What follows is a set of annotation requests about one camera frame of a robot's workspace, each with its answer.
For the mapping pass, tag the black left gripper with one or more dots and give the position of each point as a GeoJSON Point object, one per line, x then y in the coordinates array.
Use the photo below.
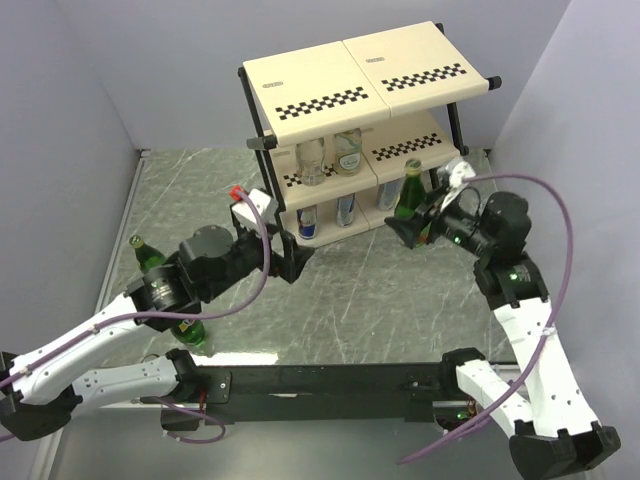
{"type": "Point", "coordinates": [294, 257]}

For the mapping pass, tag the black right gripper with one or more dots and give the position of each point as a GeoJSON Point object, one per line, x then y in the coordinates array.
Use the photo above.
{"type": "Point", "coordinates": [409, 229]}

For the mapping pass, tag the green glass bottle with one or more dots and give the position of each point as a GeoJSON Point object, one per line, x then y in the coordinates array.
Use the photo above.
{"type": "Point", "coordinates": [189, 332]}
{"type": "Point", "coordinates": [147, 256]}
{"type": "Point", "coordinates": [412, 195]}

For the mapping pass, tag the silver blue energy drink can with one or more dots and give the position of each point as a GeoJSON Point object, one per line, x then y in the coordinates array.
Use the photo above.
{"type": "Point", "coordinates": [387, 194]}

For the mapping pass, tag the clear Chang soda water bottle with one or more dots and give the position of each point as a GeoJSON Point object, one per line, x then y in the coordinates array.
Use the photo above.
{"type": "Point", "coordinates": [310, 157]}

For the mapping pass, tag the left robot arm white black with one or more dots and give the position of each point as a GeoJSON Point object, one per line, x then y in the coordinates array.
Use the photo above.
{"type": "Point", "coordinates": [45, 388]}

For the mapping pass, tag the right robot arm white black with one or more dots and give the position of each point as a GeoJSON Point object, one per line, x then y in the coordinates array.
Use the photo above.
{"type": "Point", "coordinates": [551, 429]}

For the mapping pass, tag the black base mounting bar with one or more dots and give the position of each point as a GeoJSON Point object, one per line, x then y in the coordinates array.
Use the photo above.
{"type": "Point", "coordinates": [262, 393]}

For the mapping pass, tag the beige two-tier shelf black frame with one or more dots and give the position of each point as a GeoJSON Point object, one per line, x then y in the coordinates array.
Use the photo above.
{"type": "Point", "coordinates": [400, 87]}

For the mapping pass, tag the aluminium rail frame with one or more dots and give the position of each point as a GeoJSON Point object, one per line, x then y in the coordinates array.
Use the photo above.
{"type": "Point", "coordinates": [364, 299]}

